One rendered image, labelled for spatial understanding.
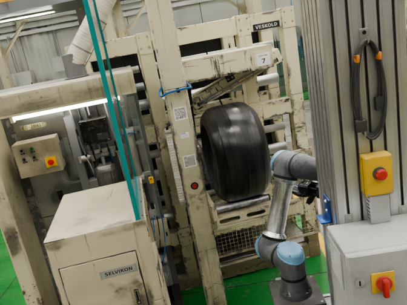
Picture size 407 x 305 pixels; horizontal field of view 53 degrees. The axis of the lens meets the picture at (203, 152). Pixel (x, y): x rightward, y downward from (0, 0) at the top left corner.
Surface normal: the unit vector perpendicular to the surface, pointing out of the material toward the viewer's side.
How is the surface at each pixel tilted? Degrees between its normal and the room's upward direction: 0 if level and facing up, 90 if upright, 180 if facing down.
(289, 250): 7
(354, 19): 90
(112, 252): 90
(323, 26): 90
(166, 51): 90
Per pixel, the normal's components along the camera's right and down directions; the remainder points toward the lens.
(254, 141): 0.10, -0.14
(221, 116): -0.07, -0.72
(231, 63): 0.18, 0.24
